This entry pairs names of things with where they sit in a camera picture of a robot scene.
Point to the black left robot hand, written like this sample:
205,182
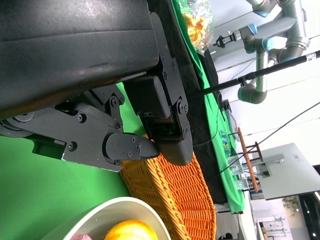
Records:
75,50

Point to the grey-green bowl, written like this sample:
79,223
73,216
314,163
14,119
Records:
100,215

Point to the grey blue industrial robot arm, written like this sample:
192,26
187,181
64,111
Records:
261,72

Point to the orange wicker basket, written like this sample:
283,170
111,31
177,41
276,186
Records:
185,195

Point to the clear bag with orange contents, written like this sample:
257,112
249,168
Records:
197,25

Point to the green tablecloth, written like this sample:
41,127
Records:
50,190
232,185

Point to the colourful printed pack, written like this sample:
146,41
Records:
226,142

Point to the black stand pole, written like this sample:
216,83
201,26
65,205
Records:
275,66

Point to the brown wooden rack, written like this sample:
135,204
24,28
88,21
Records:
246,155

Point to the grey monitor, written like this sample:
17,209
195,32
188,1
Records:
287,172

